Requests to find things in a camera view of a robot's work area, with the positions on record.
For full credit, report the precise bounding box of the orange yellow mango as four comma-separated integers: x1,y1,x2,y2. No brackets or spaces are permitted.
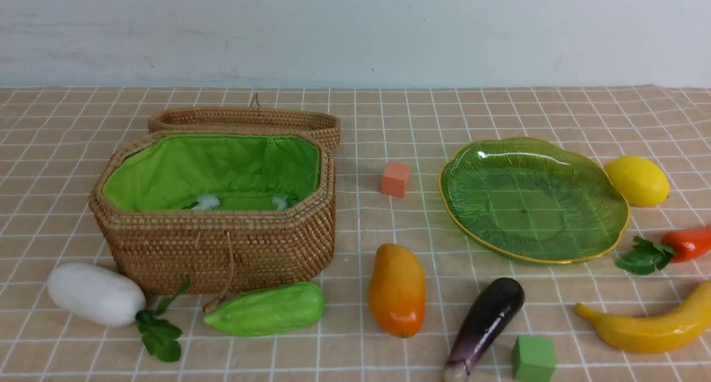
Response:
368,244,427,339

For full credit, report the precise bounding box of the green cucumber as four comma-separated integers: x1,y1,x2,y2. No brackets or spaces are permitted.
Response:
203,282,326,337

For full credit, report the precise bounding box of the purple eggplant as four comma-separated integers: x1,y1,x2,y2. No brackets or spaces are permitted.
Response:
442,278,525,381

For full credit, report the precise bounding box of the yellow lemon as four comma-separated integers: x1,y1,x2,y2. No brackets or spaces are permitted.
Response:
603,155,670,207

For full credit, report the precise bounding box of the white radish with leaves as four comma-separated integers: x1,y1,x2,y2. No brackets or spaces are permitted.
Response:
47,263,191,363

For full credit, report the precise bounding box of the orange carrot with leaves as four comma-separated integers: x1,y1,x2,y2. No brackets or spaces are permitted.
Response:
615,225,710,275

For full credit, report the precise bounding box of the yellow banana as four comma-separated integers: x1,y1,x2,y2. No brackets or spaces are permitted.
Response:
574,280,710,354

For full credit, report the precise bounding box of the orange foam cube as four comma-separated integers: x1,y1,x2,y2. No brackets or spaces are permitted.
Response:
380,161,410,198

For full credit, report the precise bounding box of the woven wicker basket lid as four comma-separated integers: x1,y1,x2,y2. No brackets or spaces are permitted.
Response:
147,93,341,150

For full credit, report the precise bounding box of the beige checkered tablecloth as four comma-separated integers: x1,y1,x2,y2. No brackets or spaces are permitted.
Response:
1,86,709,381

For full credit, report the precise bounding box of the green leaf glass plate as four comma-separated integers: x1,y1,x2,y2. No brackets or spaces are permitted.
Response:
438,137,630,265

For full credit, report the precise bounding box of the woven wicker basket green lining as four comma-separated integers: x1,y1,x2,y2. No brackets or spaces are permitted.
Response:
89,130,337,295

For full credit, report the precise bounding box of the green foam cube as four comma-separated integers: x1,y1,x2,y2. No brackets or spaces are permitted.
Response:
512,335,558,381

